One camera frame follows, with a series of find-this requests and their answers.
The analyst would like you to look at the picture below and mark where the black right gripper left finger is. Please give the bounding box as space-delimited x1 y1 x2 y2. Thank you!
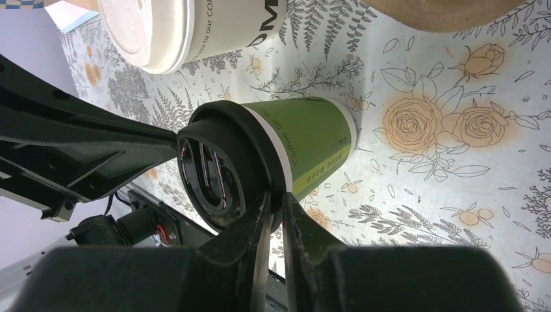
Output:
12 192 271 311

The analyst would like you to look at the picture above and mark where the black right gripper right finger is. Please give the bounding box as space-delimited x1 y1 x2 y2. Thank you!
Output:
281 193 521 311

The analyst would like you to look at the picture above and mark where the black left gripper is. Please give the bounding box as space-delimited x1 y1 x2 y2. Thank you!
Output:
1 57 176 222

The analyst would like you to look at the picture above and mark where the black coffee lid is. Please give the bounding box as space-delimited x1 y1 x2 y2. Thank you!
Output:
177 100 287 232

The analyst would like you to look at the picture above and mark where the green paper coffee cup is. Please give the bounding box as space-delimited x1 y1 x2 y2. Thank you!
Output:
244 97 357 200

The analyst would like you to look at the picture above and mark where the white coffee lid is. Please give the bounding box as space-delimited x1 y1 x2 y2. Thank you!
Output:
98 0 195 74

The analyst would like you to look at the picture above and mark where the white paper coffee cup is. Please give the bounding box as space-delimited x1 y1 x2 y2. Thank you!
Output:
183 0 288 63

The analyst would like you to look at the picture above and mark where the blue checkered paper bag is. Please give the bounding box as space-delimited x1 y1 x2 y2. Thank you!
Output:
0 0 58 10

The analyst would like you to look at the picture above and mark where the light blue paper bag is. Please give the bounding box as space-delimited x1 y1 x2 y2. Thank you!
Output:
45 6 99 33

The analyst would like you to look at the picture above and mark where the floral tablecloth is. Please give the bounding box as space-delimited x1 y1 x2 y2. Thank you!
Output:
60 1 550 311

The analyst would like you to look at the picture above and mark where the stack of brown cup carriers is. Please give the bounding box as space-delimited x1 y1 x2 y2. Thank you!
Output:
364 0 524 33

